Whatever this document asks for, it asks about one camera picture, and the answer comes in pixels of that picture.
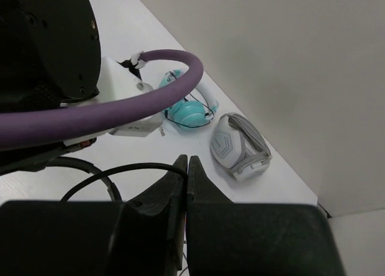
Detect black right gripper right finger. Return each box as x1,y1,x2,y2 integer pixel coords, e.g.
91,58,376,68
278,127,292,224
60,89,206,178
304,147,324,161
186,156,345,275

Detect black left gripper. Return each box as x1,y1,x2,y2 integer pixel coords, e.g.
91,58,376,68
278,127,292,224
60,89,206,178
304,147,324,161
0,136,97,176

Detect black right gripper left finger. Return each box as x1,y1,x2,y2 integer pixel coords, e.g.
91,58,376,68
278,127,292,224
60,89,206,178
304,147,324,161
1,155,188,275

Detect black wired headphones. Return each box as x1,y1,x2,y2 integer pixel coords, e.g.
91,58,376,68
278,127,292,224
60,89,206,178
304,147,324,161
45,156,189,276

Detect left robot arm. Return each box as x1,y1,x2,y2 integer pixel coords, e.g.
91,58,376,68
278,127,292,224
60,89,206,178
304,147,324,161
1,0,101,113

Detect grey white headphones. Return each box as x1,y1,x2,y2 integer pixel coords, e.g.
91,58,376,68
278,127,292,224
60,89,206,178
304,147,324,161
210,113,272,182

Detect teal headphones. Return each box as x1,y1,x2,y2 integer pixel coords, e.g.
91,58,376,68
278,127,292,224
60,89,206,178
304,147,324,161
163,82,219,130

